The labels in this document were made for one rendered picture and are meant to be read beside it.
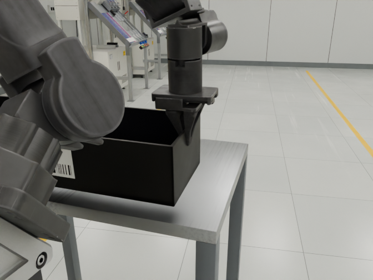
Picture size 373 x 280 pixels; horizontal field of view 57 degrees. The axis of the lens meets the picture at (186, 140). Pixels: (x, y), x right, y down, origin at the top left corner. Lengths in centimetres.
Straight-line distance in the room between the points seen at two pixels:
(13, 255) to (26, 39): 19
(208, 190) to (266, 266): 109
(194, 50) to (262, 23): 679
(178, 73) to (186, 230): 30
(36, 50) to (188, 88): 28
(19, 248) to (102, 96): 16
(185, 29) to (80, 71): 24
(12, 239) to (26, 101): 12
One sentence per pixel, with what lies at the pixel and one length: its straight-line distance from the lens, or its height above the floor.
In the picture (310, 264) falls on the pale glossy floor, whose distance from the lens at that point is 190.
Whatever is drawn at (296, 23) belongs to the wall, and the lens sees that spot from 738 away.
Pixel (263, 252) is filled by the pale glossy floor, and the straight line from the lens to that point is 191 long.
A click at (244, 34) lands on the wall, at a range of 735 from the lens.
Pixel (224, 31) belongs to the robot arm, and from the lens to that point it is 64.
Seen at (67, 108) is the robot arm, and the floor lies 110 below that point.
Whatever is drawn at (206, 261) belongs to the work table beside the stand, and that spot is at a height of 73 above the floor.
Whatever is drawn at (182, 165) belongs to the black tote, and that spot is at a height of 93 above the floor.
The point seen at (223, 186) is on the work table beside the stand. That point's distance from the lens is 80.
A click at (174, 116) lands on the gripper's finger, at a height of 102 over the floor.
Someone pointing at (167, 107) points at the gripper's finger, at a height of 103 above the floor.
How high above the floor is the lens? 119
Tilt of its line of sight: 22 degrees down
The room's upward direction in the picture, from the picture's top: straight up
